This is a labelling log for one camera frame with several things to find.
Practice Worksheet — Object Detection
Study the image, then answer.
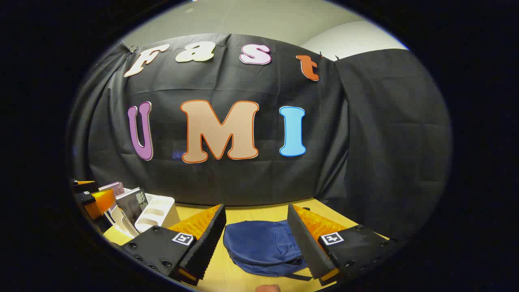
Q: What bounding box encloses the blue schoolbag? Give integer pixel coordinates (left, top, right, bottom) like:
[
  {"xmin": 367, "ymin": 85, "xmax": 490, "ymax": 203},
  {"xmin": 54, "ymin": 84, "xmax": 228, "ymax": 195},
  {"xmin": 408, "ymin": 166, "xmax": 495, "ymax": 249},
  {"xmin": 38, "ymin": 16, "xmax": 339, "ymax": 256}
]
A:
[{"xmin": 223, "ymin": 220, "xmax": 313, "ymax": 281}]

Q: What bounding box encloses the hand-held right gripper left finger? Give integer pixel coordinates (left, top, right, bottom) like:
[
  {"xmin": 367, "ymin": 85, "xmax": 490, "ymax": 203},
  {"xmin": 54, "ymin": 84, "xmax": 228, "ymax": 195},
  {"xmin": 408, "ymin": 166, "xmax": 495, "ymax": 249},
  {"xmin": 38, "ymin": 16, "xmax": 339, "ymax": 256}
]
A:
[{"xmin": 121, "ymin": 204, "xmax": 227, "ymax": 286}]

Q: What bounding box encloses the white bookshelf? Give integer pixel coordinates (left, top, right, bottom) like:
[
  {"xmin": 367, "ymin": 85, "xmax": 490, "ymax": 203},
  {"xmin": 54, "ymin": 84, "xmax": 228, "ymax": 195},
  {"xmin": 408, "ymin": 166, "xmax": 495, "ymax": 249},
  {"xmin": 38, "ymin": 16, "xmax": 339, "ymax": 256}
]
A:
[{"xmin": 103, "ymin": 194, "xmax": 181, "ymax": 240}]

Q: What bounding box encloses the black backdrop cloth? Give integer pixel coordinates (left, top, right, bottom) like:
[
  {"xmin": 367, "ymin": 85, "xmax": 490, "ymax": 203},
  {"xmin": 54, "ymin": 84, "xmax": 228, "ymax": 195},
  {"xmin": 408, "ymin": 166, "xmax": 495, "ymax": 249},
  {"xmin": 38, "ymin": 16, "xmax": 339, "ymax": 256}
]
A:
[{"xmin": 67, "ymin": 33, "xmax": 453, "ymax": 244}]

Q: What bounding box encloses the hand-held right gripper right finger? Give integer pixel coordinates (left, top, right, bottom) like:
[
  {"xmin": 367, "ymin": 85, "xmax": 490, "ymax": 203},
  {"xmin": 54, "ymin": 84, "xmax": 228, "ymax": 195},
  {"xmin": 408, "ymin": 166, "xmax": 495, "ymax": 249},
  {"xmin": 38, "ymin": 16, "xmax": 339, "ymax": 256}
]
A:
[{"xmin": 287, "ymin": 204, "xmax": 400, "ymax": 286}]

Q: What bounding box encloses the pink cover book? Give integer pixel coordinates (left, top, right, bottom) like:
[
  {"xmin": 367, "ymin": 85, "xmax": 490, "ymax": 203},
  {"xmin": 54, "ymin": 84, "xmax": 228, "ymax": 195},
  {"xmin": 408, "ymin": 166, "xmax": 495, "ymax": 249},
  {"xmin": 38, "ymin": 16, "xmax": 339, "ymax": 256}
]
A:
[{"xmin": 99, "ymin": 182, "xmax": 124, "ymax": 199}]

